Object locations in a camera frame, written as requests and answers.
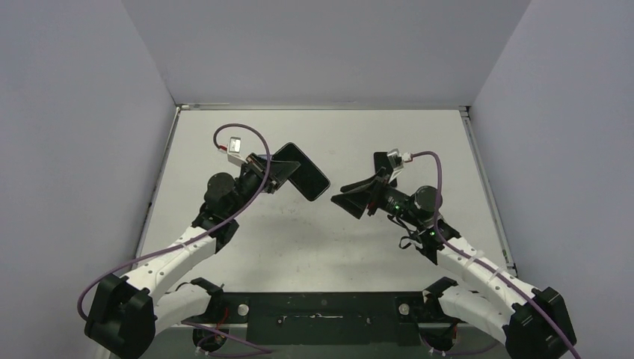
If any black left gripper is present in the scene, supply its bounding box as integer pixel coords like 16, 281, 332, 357
227, 153, 300, 218

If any purple phone black screen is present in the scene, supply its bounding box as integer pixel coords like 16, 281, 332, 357
373, 152, 389, 174

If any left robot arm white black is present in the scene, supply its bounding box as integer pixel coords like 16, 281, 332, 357
84, 153, 301, 358

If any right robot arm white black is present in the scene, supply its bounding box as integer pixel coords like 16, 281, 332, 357
331, 171, 577, 358

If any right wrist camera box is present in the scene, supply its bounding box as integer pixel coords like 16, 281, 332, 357
387, 149, 404, 183

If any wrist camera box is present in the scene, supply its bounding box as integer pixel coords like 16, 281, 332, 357
387, 149, 404, 183
226, 137, 246, 166

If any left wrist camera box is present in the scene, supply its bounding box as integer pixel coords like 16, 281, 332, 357
226, 137, 246, 166

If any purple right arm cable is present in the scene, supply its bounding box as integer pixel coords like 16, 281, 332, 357
403, 150, 583, 359

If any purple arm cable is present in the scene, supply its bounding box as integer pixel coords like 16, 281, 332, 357
403, 150, 583, 359
76, 123, 272, 322

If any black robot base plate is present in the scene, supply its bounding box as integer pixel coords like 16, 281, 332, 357
189, 289, 461, 346

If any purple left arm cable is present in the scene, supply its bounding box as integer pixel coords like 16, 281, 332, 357
76, 123, 272, 322

